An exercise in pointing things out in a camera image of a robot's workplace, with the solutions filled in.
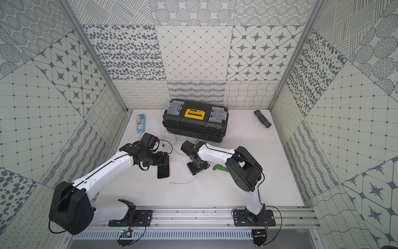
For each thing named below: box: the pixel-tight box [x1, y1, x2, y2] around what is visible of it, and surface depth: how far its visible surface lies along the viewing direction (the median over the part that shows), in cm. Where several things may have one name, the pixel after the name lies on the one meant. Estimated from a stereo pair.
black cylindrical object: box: [253, 109, 272, 129], surface depth 115 cm
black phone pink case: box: [157, 161, 170, 179], surface depth 90 cm
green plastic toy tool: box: [212, 163, 230, 173], surface depth 92 cm
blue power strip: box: [136, 113, 147, 134], surface depth 110 cm
